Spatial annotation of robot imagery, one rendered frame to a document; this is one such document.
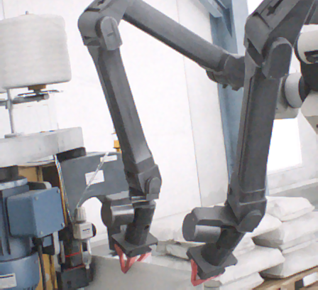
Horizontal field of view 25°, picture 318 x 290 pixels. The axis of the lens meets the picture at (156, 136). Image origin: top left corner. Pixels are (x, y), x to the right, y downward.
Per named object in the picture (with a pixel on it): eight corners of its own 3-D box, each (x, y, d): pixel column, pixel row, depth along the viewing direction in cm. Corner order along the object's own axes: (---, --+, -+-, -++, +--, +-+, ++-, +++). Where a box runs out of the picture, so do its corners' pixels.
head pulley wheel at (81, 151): (93, 155, 193) (91, 146, 192) (64, 160, 187) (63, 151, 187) (74, 156, 199) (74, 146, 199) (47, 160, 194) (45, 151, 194)
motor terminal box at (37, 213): (68, 239, 156) (61, 185, 155) (41, 250, 146) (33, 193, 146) (37, 240, 159) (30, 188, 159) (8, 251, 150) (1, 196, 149)
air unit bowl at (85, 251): (95, 263, 181) (91, 239, 181) (85, 266, 179) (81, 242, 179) (88, 261, 183) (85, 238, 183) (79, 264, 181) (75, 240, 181)
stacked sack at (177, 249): (260, 254, 474) (257, 233, 473) (209, 269, 451) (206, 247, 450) (200, 243, 530) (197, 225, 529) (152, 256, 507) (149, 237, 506)
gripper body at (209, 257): (183, 254, 151) (198, 231, 147) (218, 244, 157) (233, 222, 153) (201, 278, 148) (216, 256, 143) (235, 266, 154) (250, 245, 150)
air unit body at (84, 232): (101, 266, 182) (93, 205, 181) (85, 271, 179) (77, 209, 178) (91, 264, 185) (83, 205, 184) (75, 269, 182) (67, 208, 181)
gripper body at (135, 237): (108, 241, 173) (115, 215, 170) (141, 232, 180) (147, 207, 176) (125, 256, 169) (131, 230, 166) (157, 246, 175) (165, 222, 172)
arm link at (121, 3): (119, -27, 149) (96, -28, 157) (92, 32, 148) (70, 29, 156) (260, 63, 174) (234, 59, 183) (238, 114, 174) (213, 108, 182)
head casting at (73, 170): (147, 246, 198) (133, 139, 197) (72, 268, 183) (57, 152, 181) (86, 238, 222) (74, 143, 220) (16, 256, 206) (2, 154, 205)
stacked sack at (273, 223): (287, 230, 481) (284, 208, 480) (216, 253, 439) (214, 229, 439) (241, 226, 514) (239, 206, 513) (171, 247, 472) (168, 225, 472)
